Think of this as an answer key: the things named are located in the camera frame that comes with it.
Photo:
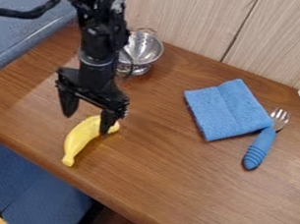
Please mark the silver pot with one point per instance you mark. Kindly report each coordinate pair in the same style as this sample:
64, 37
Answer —
141, 52

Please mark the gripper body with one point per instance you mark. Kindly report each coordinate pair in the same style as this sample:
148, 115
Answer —
93, 84

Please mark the blue cloth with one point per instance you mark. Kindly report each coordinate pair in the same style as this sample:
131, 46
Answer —
227, 109

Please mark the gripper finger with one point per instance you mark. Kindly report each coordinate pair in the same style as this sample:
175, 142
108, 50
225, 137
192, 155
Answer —
68, 103
107, 122

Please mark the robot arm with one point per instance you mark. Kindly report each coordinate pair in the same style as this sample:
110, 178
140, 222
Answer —
97, 20

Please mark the yellow toy banana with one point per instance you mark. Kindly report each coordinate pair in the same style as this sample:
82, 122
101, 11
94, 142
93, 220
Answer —
81, 137

